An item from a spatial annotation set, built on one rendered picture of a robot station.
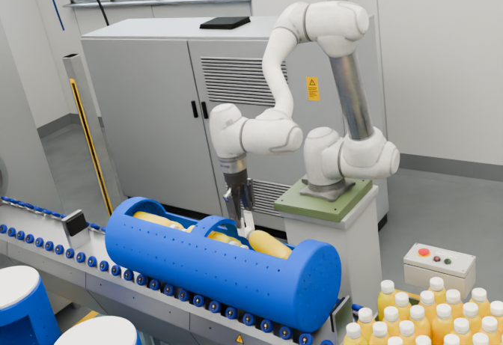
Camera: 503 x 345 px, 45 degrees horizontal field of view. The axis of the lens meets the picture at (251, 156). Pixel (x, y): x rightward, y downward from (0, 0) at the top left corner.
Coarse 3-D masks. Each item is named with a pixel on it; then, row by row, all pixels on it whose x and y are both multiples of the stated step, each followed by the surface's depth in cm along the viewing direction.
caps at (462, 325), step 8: (480, 288) 177; (472, 296) 176; (480, 296) 174; (464, 304) 172; (472, 304) 171; (496, 304) 170; (464, 312) 171; (472, 312) 169; (496, 312) 168; (456, 320) 166; (464, 320) 166; (488, 320) 164; (496, 320) 164; (456, 328) 165; (464, 328) 164; (488, 328) 163; (448, 336) 161; (456, 336) 161; (480, 336) 160; (448, 344) 159; (456, 344) 159; (480, 344) 158
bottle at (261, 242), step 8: (256, 232) 198; (264, 232) 198; (256, 240) 196; (264, 240) 195; (272, 240) 196; (256, 248) 196; (264, 248) 195; (272, 248) 194; (280, 248) 193; (288, 248) 194; (280, 256) 192; (288, 256) 192
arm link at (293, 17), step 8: (288, 8) 216; (296, 8) 213; (304, 8) 210; (280, 16) 215; (288, 16) 212; (296, 16) 210; (304, 16) 209; (280, 24) 211; (288, 24) 210; (296, 24) 210; (304, 24) 209; (296, 32) 211; (304, 32) 210; (304, 40) 214
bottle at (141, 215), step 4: (136, 212) 236; (140, 212) 235; (144, 212) 236; (132, 216) 235; (136, 216) 234; (140, 216) 233; (144, 216) 232; (148, 216) 231; (152, 216) 230; (156, 216) 230; (160, 216) 230; (148, 220) 229; (152, 220) 229; (156, 220) 228; (160, 220) 227; (164, 220) 227; (168, 220) 228; (160, 224) 226; (164, 224) 226; (168, 224) 226; (172, 224) 226
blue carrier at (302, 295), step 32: (128, 224) 226; (192, 224) 240; (224, 224) 223; (128, 256) 225; (160, 256) 213; (192, 256) 204; (224, 256) 197; (256, 256) 191; (320, 256) 189; (192, 288) 210; (224, 288) 197; (256, 288) 188; (288, 288) 181; (320, 288) 191; (288, 320) 185; (320, 320) 194
